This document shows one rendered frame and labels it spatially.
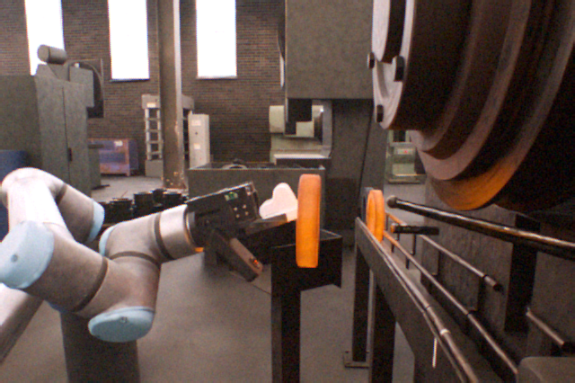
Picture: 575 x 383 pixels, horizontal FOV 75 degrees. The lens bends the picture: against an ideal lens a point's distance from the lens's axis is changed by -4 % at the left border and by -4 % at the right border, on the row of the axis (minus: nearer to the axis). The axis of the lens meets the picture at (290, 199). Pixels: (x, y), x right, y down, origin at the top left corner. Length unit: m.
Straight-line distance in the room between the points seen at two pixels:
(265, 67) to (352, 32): 7.65
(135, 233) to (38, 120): 3.17
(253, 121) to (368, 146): 7.46
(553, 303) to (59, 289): 0.61
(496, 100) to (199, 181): 2.69
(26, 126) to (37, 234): 3.31
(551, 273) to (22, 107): 3.79
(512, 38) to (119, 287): 0.56
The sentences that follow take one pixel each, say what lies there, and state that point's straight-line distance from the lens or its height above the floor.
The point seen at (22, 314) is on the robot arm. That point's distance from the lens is 1.19.
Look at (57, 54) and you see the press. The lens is 8.66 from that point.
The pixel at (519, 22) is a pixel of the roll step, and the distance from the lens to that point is 0.35.
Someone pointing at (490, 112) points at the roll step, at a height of 0.99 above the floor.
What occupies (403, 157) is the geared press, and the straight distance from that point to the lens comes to 8.77.
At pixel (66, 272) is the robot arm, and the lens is 0.60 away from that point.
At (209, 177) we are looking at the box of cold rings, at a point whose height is 0.68.
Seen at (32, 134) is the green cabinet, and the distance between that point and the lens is 3.86.
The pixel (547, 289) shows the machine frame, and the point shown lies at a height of 0.80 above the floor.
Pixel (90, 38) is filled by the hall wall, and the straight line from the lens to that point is 12.52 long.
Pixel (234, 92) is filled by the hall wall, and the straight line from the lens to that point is 10.80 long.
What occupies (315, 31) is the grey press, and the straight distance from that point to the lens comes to 3.16.
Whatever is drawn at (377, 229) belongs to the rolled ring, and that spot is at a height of 0.66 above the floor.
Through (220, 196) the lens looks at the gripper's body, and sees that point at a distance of 0.65.
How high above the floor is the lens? 0.96
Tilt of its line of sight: 9 degrees down
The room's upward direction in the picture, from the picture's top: straight up
